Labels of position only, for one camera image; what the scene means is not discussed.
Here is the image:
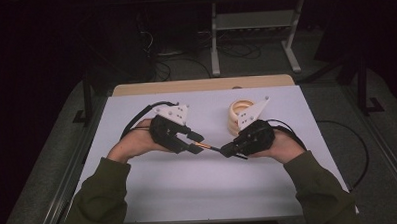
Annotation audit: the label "person's left hand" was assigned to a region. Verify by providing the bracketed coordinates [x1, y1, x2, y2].
[105, 117, 171, 165]

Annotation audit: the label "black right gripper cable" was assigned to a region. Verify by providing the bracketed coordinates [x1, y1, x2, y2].
[266, 114, 371, 193]

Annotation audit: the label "white table board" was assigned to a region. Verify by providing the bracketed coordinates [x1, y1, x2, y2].
[59, 83, 360, 224]

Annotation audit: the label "black metal stand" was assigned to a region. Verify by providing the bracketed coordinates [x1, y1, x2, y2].
[70, 70, 99, 128]
[345, 54, 386, 117]

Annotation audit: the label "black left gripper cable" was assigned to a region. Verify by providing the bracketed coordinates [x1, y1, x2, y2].
[118, 100, 181, 141]

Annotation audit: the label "cream ringed pen holder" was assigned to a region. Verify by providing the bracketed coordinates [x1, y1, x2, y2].
[226, 98, 265, 138]

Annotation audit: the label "dark blue pen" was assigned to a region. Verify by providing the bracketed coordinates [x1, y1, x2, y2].
[191, 139, 224, 153]

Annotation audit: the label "metal frame rail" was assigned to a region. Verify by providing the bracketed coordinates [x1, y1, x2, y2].
[338, 84, 397, 202]
[35, 94, 113, 224]

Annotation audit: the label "white metal desk frame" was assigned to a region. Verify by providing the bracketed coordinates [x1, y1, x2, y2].
[208, 0, 308, 79]

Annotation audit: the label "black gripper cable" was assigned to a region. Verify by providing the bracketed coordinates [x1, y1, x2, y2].
[266, 114, 371, 193]
[118, 100, 181, 141]

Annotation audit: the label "black floor cables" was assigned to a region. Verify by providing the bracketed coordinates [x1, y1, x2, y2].
[149, 39, 263, 83]

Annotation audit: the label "wooden table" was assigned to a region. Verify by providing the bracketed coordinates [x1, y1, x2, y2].
[111, 74, 297, 97]

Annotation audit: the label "person's right hand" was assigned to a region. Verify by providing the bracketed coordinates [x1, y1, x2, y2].
[248, 126, 307, 166]

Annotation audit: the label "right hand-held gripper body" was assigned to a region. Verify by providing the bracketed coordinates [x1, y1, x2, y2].
[231, 95, 277, 158]

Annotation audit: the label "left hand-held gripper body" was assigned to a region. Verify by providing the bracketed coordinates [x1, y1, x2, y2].
[147, 102, 193, 156]

